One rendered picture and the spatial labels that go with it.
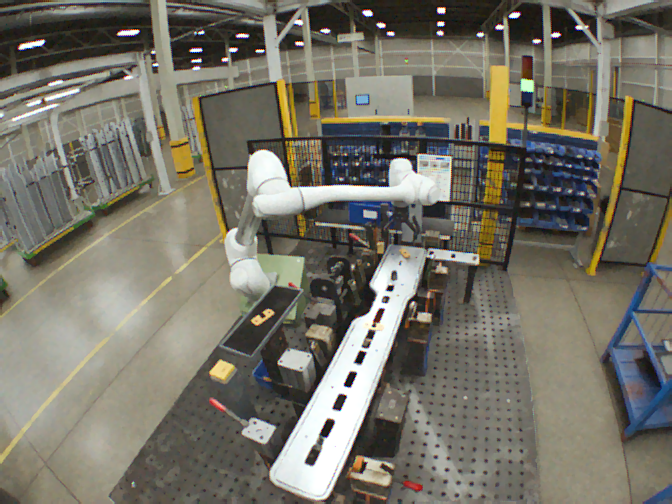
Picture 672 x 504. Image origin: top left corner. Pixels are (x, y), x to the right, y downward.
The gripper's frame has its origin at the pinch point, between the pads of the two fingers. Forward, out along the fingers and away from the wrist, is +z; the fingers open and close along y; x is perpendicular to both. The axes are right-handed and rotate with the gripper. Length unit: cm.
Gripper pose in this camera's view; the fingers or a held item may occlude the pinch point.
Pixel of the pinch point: (400, 242)
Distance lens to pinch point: 156.8
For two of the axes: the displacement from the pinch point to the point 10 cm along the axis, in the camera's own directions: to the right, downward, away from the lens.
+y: 9.2, 1.2, -3.6
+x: 3.7, -5.0, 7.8
